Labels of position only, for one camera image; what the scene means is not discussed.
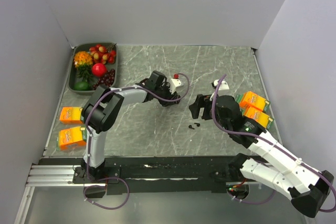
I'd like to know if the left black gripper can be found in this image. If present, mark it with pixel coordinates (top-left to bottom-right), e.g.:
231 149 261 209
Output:
155 82 177 108

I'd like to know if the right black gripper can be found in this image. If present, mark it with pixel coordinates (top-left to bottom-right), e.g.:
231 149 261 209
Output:
188 94 230 132

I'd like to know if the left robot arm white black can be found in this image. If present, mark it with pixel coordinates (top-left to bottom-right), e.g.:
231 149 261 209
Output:
81 71 182 183

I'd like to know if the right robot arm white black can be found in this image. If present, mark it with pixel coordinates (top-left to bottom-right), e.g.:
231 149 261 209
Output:
189 94 335 218

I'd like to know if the orange juice box upper right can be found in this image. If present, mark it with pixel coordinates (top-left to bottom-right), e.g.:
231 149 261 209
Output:
235 91 270 112

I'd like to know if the orange juice box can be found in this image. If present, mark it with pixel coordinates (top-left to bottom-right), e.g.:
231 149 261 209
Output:
243 106 274 130
235 91 270 112
59 106 82 124
57 126 87 151

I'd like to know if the dark grape bunch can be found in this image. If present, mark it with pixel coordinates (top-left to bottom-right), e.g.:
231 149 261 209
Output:
92 69 116 90

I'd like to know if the orange juice box lower right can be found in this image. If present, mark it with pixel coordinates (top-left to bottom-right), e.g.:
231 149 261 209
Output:
243 106 274 130

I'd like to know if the red apple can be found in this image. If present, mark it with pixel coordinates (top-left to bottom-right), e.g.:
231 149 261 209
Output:
91 63 108 78

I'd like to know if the red cherry bunch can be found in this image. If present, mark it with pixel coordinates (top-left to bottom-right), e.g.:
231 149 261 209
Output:
89 44 117 65

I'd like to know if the green avocado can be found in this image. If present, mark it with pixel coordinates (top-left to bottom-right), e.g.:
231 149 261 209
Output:
73 81 91 91

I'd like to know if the orange juice box upper left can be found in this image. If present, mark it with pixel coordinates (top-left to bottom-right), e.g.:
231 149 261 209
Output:
59 106 82 124

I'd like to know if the orange juice box lower left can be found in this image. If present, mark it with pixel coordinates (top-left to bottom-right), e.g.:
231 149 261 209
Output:
57 126 87 151

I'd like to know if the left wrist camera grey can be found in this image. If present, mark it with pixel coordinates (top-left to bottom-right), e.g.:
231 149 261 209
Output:
168 73 183 93

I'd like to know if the left aluminium frame rail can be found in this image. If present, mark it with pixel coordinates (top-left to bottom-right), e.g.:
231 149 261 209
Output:
26 165 75 187

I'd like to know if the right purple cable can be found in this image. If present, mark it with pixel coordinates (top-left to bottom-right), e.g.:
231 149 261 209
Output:
211 74 336 213

